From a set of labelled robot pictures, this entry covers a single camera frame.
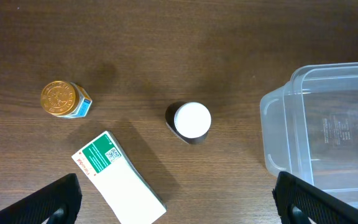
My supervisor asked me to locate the white green medicine box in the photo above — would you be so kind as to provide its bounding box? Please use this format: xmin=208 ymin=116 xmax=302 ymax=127
xmin=71 ymin=131 xmax=167 ymax=224

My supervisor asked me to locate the gold lid small jar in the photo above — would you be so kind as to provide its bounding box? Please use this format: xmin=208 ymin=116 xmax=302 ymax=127
xmin=40 ymin=80 xmax=93 ymax=119

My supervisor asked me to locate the clear plastic container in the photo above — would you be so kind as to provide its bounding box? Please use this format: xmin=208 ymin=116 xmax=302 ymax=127
xmin=260 ymin=62 xmax=358 ymax=208

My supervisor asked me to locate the black bottle white cap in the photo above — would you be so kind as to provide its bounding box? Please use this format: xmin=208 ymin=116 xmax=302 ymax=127
xmin=165 ymin=101 xmax=212 ymax=144

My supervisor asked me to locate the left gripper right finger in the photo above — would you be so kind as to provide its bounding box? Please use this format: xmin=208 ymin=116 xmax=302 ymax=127
xmin=272 ymin=171 xmax=358 ymax=224

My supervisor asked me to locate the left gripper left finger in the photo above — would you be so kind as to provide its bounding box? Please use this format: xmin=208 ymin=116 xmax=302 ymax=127
xmin=0 ymin=173 xmax=82 ymax=224

